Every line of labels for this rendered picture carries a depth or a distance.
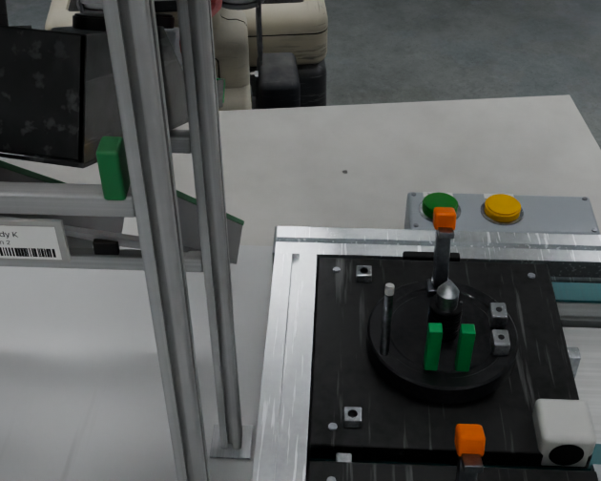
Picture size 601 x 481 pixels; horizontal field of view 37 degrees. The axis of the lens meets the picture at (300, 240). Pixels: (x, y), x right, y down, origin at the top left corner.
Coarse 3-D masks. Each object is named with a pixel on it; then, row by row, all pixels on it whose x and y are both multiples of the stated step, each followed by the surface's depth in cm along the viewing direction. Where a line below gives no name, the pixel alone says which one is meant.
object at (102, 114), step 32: (0, 32) 50; (32, 32) 49; (64, 32) 49; (96, 32) 51; (160, 32) 60; (0, 64) 50; (32, 64) 50; (64, 64) 50; (96, 64) 51; (0, 96) 51; (32, 96) 50; (64, 96) 50; (96, 96) 51; (0, 128) 51; (32, 128) 51; (64, 128) 51; (96, 128) 52; (32, 160) 52; (64, 160) 51; (96, 160) 53
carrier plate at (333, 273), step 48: (336, 288) 92; (384, 288) 92; (480, 288) 92; (528, 288) 92; (336, 336) 87; (528, 336) 87; (336, 384) 82; (384, 384) 82; (528, 384) 82; (336, 432) 78; (384, 432) 78; (432, 432) 78; (528, 432) 78
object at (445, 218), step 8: (440, 208) 85; (448, 208) 86; (440, 216) 84; (448, 216) 84; (440, 224) 85; (448, 224) 85; (440, 232) 83; (448, 232) 83; (440, 240) 86; (448, 240) 86; (440, 248) 86; (448, 248) 86; (440, 256) 86; (448, 256) 86; (440, 264) 86; (448, 264) 86; (440, 272) 87; (432, 280) 87; (440, 280) 87
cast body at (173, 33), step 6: (156, 18) 71; (162, 18) 71; (168, 18) 72; (174, 18) 72; (156, 24) 71; (162, 24) 71; (168, 24) 72; (174, 24) 73; (168, 30) 71; (174, 30) 71; (168, 36) 70; (174, 36) 70; (174, 42) 71; (174, 48) 71; (180, 54) 73; (180, 60) 74
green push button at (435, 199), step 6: (426, 198) 102; (432, 198) 102; (438, 198) 102; (444, 198) 102; (450, 198) 102; (426, 204) 102; (432, 204) 102; (438, 204) 102; (444, 204) 102; (450, 204) 102; (456, 204) 102; (426, 210) 101; (432, 210) 101; (456, 210) 101; (432, 216) 101
